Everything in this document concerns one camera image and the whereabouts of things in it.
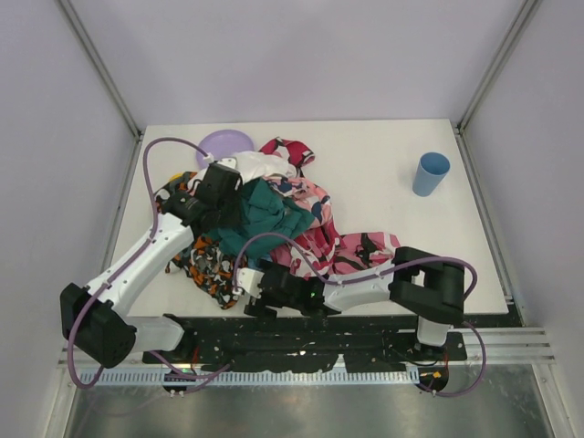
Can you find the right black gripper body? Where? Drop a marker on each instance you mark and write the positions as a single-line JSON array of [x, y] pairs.
[[263, 297]]

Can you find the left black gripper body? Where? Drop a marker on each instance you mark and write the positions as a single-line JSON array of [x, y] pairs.
[[226, 212]]

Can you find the dark green cloth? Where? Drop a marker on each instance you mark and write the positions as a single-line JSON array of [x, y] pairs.
[[263, 210]]

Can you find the light blue cloth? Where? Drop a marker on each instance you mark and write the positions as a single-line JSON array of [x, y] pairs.
[[260, 264]]

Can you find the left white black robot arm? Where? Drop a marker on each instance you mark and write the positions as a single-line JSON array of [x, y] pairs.
[[95, 318]]

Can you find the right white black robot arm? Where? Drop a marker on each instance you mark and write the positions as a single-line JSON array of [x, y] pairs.
[[430, 286]]

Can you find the white cloth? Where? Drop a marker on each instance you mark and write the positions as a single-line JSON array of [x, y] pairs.
[[254, 165]]

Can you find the pink black camo cloth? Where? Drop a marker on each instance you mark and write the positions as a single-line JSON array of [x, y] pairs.
[[333, 254]]

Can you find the orange grey camo cloth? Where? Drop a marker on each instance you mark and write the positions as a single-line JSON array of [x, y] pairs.
[[203, 262]]

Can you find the pink navy camo cloth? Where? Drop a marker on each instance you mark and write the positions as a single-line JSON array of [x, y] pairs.
[[306, 195]]

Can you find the red pink camo cloth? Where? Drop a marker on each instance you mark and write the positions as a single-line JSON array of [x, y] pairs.
[[295, 152]]

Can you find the purple plastic plate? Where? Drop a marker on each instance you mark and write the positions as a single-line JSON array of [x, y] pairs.
[[224, 143]]

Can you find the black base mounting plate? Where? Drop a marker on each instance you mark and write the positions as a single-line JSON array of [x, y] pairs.
[[308, 345]]

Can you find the blue plastic cup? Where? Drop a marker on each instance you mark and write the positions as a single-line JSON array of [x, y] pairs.
[[432, 168]]

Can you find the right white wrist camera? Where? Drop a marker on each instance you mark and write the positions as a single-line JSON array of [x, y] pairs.
[[247, 282]]

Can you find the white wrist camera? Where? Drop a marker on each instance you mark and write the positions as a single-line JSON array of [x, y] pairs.
[[247, 282], [227, 162]]

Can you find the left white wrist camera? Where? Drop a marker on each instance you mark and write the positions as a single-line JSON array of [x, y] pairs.
[[227, 162]]

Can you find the white slotted cable duct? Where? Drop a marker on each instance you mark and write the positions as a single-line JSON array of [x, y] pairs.
[[337, 376]]

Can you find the left aluminium frame post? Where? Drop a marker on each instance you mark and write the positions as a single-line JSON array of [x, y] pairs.
[[72, 17]]

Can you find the aluminium frame post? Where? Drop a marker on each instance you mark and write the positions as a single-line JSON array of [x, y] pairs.
[[504, 51], [72, 17]]

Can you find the right aluminium frame post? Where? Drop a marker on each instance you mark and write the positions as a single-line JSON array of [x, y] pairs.
[[504, 51]]

